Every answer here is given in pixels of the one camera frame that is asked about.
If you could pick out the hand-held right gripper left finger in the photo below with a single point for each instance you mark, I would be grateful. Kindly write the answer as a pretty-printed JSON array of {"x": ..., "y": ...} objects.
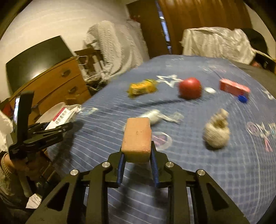
[{"x": 120, "y": 170}]

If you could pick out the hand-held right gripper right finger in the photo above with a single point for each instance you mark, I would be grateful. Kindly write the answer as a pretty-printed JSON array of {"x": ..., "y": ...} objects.
[{"x": 155, "y": 170}]

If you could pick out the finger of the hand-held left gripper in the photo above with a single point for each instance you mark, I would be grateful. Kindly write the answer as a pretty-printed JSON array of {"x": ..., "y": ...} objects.
[
  {"x": 47, "y": 141},
  {"x": 62, "y": 127}
]

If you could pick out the red white packet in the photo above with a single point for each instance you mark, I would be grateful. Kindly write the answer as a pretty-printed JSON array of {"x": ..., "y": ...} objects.
[{"x": 60, "y": 116}]

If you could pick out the white plastic bucket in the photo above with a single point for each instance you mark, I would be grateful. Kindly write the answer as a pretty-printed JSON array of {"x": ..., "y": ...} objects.
[{"x": 46, "y": 116}]

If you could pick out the orange sponge block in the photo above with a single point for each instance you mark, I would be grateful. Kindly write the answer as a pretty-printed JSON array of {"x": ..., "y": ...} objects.
[{"x": 137, "y": 137}]

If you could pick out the person's left forearm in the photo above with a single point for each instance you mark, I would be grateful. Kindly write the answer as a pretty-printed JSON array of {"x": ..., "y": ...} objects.
[{"x": 6, "y": 189}]

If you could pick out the person's left hand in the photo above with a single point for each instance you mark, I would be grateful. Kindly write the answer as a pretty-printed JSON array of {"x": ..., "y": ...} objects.
[{"x": 34, "y": 168}]

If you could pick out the clear plastic wrapper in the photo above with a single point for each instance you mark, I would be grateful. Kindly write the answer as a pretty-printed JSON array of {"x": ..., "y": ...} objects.
[{"x": 86, "y": 111}]

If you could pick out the wooden dresser drawer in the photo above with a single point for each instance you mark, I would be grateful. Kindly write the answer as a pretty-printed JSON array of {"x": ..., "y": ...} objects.
[
  {"x": 73, "y": 86},
  {"x": 56, "y": 75},
  {"x": 83, "y": 94}
]

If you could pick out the wooden dresser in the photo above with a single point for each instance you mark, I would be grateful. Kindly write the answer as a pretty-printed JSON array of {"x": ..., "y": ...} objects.
[{"x": 54, "y": 81}]

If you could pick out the black television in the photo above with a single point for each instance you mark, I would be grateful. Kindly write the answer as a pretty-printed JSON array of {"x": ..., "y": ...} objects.
[{"x": 38, "y": 62}]

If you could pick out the white item in clear wrapper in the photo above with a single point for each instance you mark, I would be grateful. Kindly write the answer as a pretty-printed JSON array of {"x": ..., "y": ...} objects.
[{"x": 154, "y": 116}]

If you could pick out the beige plush toy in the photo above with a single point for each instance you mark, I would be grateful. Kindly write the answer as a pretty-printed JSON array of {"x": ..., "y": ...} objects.
[{"x": 215, "y": 133}]

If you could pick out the yellow toy car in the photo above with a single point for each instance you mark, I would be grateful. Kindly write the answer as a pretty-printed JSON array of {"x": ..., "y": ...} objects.
[{"x": 142, "y": 87}]

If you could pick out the small white object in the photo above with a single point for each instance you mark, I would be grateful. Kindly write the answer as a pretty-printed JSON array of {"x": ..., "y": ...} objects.
[{"x": 210, "y": 90}]

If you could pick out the grey striped shirt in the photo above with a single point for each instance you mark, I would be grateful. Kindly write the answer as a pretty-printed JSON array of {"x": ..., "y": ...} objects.
[{"x": 120, "y": 43}]

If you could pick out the blue bottle cap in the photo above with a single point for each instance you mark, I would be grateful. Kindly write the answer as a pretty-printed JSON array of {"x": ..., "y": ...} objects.
[{"x": 243, "y": 99}]

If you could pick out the red carton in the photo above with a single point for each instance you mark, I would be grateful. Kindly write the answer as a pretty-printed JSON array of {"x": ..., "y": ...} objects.
[{"x": 232, "y": 87}]

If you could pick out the wooden door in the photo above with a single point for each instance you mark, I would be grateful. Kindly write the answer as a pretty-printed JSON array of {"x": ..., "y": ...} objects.
[{"x": 148, "y": 25}]

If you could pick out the grey blanket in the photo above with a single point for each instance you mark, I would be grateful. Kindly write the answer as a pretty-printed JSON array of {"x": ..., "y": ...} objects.
[{"x": 258, "y": 77}]

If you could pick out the shiny beige cloth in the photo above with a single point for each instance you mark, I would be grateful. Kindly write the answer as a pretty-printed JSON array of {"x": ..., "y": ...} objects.
[{"x": 215, "y": 43}]

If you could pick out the brown wooden wardrobe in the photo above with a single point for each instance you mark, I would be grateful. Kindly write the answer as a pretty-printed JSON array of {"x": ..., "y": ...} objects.
[{"x": 204, "y": 13}]

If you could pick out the black cap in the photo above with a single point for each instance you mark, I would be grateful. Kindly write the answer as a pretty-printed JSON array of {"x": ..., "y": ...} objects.
[{"x": 256, "y": 38}]

